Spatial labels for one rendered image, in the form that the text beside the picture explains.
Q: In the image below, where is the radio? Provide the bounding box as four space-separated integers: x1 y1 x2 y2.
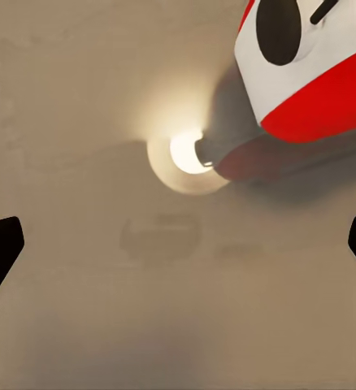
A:
234 0 356 143

